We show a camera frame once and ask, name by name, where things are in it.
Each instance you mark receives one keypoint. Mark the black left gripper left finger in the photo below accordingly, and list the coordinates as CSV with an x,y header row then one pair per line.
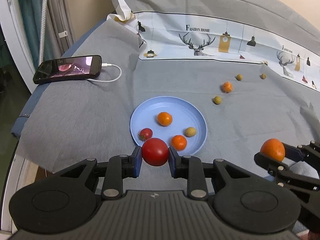
x,y
119,168

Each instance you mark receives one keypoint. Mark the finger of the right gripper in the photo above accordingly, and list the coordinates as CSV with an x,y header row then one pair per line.
x,y
307,153
272,167

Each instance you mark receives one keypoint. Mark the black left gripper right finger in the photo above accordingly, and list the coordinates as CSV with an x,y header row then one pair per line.
x,y
193,170

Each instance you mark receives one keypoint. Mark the orange tangerine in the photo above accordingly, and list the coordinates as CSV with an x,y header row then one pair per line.
x,y
274,149
227,87

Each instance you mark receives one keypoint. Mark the red cherry tomato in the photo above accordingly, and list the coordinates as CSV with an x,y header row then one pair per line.
x,y
155,152

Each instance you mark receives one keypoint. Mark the orange tangerine lower plate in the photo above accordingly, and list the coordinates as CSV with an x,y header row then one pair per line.
x,y
178,142

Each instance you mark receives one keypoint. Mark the orange tangerine plate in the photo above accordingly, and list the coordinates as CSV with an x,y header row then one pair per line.
x,y
164,118
178,142

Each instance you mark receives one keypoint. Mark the yellow-green longan on plate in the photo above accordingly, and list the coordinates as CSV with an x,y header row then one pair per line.
x,y
190,131

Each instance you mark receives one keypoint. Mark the small red tomato on plate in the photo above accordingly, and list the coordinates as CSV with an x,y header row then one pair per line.
x,y
145,134

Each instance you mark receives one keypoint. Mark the light blue plate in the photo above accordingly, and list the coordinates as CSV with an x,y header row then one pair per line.
x,y
184,115

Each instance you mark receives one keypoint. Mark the orange tangerine upper plate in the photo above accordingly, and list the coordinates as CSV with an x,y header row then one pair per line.
x,y
164,118

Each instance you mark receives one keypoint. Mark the grey cloth cover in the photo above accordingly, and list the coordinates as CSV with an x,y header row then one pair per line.
x,y
80,119

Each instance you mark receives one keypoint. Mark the near longan on cloth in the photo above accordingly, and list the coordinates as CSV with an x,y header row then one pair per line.
x,y
217,100

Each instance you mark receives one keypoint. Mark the small longan beside tomato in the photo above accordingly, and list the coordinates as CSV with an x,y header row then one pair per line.
x,y
239,77

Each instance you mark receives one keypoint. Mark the black smartphone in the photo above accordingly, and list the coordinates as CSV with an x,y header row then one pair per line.
x,y
71,68

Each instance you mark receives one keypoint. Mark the blue mattress edge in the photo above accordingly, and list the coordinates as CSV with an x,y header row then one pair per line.
x,y
34,98

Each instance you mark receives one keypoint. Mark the printed deer pattern fabric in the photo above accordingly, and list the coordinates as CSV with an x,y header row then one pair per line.
x,y
245,31

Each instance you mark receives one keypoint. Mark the grey curtain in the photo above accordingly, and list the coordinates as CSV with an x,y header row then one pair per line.
x,y
61,26

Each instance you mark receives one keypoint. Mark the teal curtain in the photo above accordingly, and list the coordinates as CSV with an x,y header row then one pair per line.
x,y
31,16

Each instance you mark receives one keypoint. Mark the white door frame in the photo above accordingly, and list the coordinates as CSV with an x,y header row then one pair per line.
x,y
13,30

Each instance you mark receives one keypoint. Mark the black handle with braided hose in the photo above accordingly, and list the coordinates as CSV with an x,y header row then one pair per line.
x,y
42,30

